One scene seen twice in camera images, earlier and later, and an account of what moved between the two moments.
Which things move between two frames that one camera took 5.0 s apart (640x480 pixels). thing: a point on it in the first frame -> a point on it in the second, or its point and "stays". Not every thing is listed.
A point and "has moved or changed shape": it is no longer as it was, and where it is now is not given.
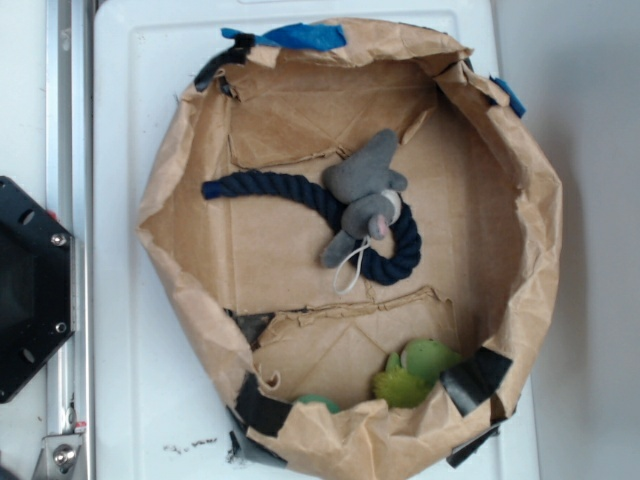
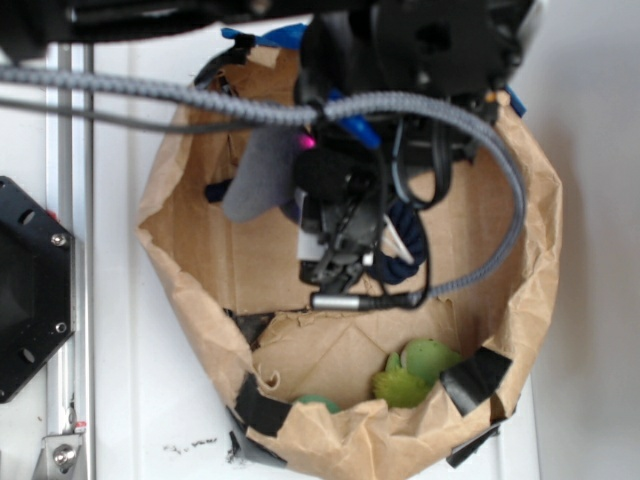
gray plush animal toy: x=370 y=188 has moved or changed shape
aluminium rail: x=70 y=199 stays
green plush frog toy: x=407 y=380 stays
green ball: x=334 y=408 stays
